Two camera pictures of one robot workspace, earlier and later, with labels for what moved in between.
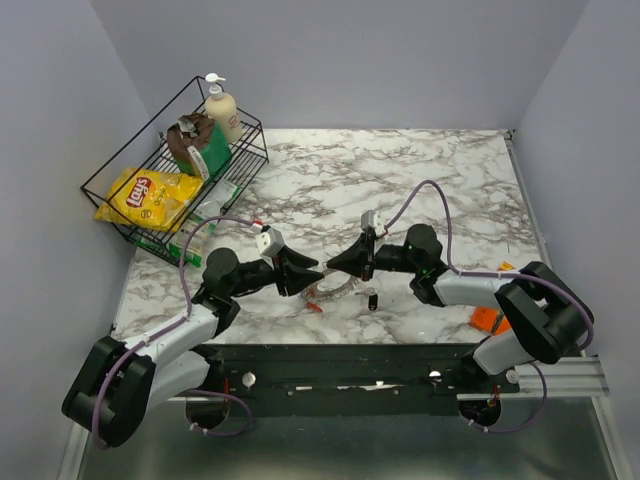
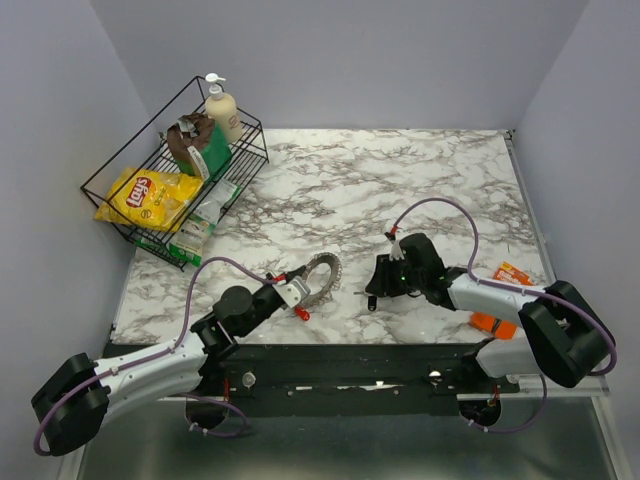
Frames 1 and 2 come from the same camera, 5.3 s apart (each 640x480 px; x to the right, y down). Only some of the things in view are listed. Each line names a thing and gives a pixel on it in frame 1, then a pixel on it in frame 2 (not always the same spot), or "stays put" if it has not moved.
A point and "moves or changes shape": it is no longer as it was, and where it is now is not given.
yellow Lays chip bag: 148,199 stays put
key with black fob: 372,298 stays put
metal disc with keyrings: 329,285 moves or changes shape
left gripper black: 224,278 → 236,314
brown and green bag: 196,142 stays put
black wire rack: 181,172 stays put
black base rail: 353,379 stays put
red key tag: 314,306 → 302,313
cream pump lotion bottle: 222,107 stays put
